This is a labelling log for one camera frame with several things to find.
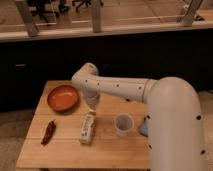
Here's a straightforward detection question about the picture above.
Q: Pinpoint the white labelled bottle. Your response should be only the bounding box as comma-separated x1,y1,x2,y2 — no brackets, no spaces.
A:
79,112,96,144

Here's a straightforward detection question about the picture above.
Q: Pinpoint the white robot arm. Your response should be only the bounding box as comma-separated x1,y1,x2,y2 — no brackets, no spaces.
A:
71,63,208,171

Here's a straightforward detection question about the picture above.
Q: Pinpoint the orange ceramic bowl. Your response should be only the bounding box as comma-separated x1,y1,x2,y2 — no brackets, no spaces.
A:
47,85,79,112

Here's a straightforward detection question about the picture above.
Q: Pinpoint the translucent plastic cup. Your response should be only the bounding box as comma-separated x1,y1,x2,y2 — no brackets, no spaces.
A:
114,113,134,137

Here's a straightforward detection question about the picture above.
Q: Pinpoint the dried red chili pepper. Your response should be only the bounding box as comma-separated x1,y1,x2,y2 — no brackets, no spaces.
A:
41,121,56,145

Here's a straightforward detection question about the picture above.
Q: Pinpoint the wooden table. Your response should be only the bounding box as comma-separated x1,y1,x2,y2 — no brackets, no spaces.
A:
16,81,150,169

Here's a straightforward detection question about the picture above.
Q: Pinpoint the blue sponge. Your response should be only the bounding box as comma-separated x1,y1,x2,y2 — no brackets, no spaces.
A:
139,121,148,137

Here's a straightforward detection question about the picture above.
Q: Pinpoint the black office chair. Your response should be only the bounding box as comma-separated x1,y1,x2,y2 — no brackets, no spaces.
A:
26,0,68,18

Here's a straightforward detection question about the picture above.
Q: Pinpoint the middle metal window post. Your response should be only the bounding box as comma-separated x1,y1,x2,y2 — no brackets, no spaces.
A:
91,0,101,33

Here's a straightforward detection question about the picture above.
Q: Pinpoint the metal window post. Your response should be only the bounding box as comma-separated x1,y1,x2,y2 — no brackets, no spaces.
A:
91,0,101,33
15,0,39,37
181,0,203,27

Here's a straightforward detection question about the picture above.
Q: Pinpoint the left metal window post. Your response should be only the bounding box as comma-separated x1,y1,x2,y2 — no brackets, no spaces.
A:
15,0,39,37

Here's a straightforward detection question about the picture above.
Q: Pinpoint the right metal window post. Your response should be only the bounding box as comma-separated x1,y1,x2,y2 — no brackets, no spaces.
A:
181,0,203,27

